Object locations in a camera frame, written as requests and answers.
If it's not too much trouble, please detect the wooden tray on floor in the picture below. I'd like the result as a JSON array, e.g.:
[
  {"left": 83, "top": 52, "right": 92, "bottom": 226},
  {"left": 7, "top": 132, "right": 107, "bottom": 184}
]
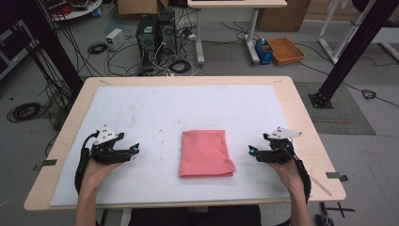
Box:
[{"left": 266, "top": 37, "right": 307, "bottom": 67}]

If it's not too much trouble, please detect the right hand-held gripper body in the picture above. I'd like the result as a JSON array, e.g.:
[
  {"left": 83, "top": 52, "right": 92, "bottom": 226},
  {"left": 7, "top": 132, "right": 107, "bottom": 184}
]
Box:
[{"left": 256, "top": 126, "right": 303, "bottom": 165}]

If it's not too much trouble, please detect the right gripper black sleeved cable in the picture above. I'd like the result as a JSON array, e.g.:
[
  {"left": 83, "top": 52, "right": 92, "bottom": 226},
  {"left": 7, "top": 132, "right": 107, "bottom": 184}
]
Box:
[{"left": 293, "top": 155, "right": 312, "bottom": 202}]

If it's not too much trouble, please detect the large coiled black cable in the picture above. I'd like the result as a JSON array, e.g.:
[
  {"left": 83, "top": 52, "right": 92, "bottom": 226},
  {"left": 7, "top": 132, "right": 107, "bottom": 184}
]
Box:
[{"left": 6, "top": 101, "right": 42, "bottom": 123}]

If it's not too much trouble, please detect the white power supply box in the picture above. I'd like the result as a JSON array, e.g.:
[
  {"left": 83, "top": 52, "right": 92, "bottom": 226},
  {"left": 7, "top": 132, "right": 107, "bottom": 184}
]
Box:
[{"left": 105, "top": 27, "right": 126, "bottom": 52}]

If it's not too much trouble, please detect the closed cardboard box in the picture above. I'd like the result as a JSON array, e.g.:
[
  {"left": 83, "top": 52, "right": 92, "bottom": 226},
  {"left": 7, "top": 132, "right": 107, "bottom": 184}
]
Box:
[{"left": 257, "top": 0, "right": 311, "bottom": 33}]

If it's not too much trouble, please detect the grey floor mat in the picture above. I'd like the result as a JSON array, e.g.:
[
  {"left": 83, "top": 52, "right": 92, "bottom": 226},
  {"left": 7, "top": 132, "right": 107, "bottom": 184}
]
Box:
[{"left": 294, "top": 82, "right": 376, "bottom": 137}]

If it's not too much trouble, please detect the small coiled black cable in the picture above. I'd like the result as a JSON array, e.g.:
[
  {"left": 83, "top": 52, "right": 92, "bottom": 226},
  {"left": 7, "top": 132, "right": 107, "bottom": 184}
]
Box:
[{"left": 87, "top": 41, "right": 109, "bottom": 56}]

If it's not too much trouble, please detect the black tape strip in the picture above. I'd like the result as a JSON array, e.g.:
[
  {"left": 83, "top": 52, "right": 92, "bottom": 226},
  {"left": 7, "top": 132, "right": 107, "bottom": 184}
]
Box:
[
  {"left": 32, "top": 158, "right": 58, "bottom": 172},
  {"left": 325, "top": 171, "right": 349, "bottom": 183}
]

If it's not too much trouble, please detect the thin wooden stick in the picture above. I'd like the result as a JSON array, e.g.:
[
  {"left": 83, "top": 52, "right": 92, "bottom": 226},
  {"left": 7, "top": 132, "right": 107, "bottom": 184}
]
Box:
[{"left": 310, "top": 176, "right": 333, "bottom": 198}]

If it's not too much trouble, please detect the person's left hand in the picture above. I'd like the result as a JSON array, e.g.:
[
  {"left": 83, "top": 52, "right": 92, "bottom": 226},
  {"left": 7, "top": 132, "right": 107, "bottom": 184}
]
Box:
[{"left": 82, "top": 157, "right": 122, "bottom": 196}]

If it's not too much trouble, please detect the black computer tower green label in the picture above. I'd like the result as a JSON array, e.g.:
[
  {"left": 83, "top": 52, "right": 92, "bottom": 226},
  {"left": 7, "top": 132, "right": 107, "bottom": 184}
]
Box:
[{"left": 136, "top": 13, "right": 159, "bottom": 68}]

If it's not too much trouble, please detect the thin black floor cable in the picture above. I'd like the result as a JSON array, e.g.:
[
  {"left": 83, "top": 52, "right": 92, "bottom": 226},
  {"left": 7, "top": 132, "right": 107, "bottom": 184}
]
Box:
[{"left": 343, "top": 81, "right": 399, "bottom": 108}]

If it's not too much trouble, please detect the white table mat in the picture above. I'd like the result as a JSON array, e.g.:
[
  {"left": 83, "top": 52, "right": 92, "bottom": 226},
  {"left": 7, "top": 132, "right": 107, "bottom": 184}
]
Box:
[{"left": 50, "top": 84, "right": 313, "bottom": 208}]

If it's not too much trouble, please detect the white desk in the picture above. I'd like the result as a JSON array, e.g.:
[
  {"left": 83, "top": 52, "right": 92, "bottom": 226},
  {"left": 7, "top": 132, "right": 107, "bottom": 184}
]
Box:
[{"left": 186, "top": 0, "right": 288, "bottom": 67}]

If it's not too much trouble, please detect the black metal stand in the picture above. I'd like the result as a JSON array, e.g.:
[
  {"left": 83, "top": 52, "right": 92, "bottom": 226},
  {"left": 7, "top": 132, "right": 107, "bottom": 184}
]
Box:
[
  {"left": 308, "top": 0, "right": 399, "bottom": 110},
  {"left": 12, "top": 0, "right": 85, "bottom": 96}
]

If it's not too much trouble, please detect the person's right hand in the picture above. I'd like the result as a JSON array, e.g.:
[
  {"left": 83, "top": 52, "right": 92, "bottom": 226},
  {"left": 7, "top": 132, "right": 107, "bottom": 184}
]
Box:
[{"left": 267, "top": 157, "right": 305, "bottom": 193}]

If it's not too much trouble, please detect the round white table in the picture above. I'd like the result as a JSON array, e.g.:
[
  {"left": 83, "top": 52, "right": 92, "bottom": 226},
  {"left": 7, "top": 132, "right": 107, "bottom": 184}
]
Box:
[{"left": 40, "top": 0, "right": 104, "bottom": 23}]

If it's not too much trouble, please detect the open cardboard box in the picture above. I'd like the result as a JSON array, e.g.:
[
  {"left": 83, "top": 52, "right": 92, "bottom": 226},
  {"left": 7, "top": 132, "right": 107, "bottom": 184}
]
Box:
[{"left": 117, "top": 0, "right": 170, "bottom": 21}]

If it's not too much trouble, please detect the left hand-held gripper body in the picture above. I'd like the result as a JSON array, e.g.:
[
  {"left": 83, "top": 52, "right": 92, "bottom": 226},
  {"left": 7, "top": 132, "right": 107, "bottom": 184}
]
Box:
[{"left": 88, "top": 124, "right": 135, "bottom": 165}]

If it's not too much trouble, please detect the left gripper black sleeved cable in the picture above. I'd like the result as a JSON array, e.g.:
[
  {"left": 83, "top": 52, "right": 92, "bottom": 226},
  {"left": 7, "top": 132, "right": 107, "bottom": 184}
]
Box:
[{"left": 73, "top": 131, "right": 100, "bottom": 194}]

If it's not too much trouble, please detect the grey metal rack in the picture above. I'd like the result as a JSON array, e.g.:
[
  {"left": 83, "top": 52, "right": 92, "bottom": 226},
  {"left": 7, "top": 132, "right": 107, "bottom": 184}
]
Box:
[{"left": 0, "top": 18, "right": 40, "bottom": 80}]

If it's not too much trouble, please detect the blue box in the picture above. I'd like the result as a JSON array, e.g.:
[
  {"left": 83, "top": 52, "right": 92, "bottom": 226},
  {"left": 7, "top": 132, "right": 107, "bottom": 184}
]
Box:
[{"left": 254, "top": 38, "right": 275, "bottom": 66}]

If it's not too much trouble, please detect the person's black clothing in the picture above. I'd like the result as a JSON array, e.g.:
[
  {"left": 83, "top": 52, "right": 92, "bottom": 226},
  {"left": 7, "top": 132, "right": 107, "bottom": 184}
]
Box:
[{"left": 128, "top": 204, "right": 263, "bottom": 226}]

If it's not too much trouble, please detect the gripper black sleeved cable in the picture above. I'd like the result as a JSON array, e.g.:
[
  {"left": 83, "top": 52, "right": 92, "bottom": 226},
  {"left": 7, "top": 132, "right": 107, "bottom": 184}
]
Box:
[
  {"left": 73, "top": 131, "right": 100, "bottom": 194},
  {"left": 293, "top": 155, "right": 312, "bottom": 202}
]

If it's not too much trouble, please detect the pink tank top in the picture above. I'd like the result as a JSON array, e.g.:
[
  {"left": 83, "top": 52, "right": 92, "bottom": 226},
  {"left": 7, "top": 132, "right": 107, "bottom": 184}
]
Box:
[{"left": 179, "top": 129, "right": 237, "bottom": 179}]

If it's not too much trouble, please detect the white metal stand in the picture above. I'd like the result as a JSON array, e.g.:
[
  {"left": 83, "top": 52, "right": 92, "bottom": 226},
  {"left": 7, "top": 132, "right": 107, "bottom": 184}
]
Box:
[{"left": 318, "top": 0, "right": 399, "bottom": 66}]

